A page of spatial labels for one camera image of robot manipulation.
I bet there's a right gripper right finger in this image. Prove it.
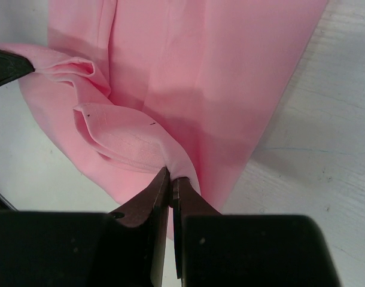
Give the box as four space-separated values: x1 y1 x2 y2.
171 177 221 283

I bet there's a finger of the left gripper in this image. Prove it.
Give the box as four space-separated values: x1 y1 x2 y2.
0 50 35 87

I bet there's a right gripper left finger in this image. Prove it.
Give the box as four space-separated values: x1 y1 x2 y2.
111 167 170 286

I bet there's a pink t shirt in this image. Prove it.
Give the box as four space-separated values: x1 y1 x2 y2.
0 1 326 209

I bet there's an aluminium frame rail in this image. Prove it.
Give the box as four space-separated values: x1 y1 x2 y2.
0 185 17 213

